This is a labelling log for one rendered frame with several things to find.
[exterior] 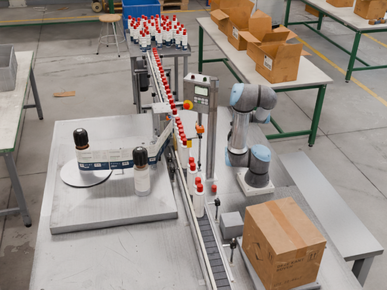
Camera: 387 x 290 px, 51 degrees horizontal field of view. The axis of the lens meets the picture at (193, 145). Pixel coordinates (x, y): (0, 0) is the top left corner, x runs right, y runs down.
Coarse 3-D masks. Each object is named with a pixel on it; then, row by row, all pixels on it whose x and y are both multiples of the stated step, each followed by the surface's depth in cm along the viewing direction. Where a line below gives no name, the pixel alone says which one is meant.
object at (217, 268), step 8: (176, 160) 260; (184, 176) 247; (192, 200) 229; (192, 216) 218; (200, 224) 213; (208, 224) 213; (200, 232) 208; (208, 232) 208; (208, 240) 204; (200, 248) 204; (208, 248) 200; (216, 248) 200; (208, 256) 195; (216, 256) 196; (216, 264) 192; (216, 272) 188; (224, 272) 188; (216, 280) 184; (224, 280) 184; (224, 288) 180
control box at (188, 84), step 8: (184, 80) 222; (192, 80) 220; (200, 80) 220; (208, 80) 221; (184, 88) 224; (192, 88) 222; (208, 88) 218; (184, 96) 227; (192, 96) 225; (200, 96) 222; (208, 96) 220; (192, 104) 227; (200, 104) 225; (208, 104) 223; (200, 112) 228; (208, 112) 226
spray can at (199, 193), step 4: (200, 184) 208; (200, 188) 207; (196, 192) 209; (200, 192) 208; (204, 192) 210; (196, 196) 209; (200, 196) 209; (196, 200) 211; (200, 200) 210; (196, 204) 212; (200, 204) 212; (196, 208) 214; (200, 208) 213; (196, 212) 215; (200, 212) 215; (196, 216) 217; (200, 216) 217
